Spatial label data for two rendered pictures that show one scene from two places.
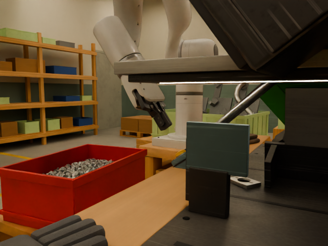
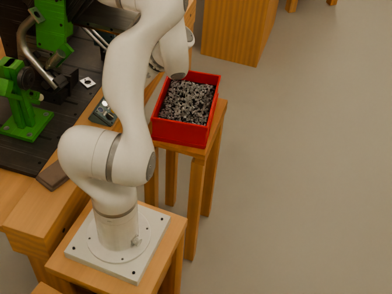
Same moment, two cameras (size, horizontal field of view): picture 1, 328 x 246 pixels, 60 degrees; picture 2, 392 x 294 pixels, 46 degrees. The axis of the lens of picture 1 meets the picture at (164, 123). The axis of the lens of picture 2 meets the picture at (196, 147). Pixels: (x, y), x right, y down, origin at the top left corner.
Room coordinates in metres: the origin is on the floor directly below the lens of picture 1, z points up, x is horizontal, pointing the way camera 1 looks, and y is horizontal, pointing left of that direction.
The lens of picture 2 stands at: (2.02, -0.11, 2.08)
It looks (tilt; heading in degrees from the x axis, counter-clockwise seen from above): 47 degrees down; 164
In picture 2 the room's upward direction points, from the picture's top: 5 degrees clockwise
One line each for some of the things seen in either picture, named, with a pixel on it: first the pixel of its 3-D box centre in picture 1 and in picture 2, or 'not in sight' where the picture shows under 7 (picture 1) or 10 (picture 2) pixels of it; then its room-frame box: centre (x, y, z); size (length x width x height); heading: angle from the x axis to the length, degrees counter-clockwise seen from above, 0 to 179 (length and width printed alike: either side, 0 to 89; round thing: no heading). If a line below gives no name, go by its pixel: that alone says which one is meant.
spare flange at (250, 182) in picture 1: (243, 181); (87, 83); (0.56, -0.16, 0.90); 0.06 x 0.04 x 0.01; 30
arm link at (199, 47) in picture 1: (196, 67); (98, 168); (1.25, -0.14, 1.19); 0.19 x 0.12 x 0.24; 63
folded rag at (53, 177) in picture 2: (243, 138); (55, 174); (1.02, -0.29, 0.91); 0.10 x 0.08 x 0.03; 129
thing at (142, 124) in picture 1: (149, 126); not in sight; (6.77, 0.35, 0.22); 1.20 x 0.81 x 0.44; 55
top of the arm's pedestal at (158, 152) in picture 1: (188, 148); (119, 244); (1.26, -0.11, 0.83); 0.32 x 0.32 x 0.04; 57
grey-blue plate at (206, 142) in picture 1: (215, 169); (105, 46); (0.42, -0.08, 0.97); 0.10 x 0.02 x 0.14; 61
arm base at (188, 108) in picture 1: (189, 115); (116, 217); (1.26, -0.11, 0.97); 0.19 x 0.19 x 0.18
